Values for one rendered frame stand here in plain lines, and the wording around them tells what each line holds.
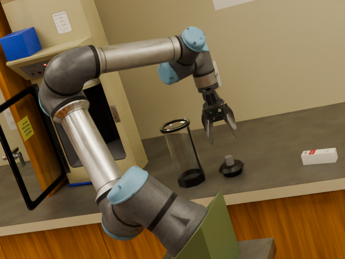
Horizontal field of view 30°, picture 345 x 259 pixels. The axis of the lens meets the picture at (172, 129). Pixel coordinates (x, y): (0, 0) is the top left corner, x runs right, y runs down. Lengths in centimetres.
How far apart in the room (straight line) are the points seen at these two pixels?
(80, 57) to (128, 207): 45
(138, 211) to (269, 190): 61
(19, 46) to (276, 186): 106
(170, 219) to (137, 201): 9
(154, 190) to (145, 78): 130
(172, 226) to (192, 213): 6
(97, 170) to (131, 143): 75
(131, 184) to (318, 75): 129
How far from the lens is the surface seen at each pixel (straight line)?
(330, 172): 210
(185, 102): 284
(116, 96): 248
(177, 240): 160
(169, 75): 202
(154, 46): 189
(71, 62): 179
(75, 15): 242
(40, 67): 246
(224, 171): 224
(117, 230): 176
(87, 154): 181
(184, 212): 161
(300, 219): 217
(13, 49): 245
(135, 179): 162
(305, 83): 272
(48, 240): 253
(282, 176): 216
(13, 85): 258
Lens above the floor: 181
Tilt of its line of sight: 17 degrees down
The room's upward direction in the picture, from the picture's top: 18 degrees counter-clockwise
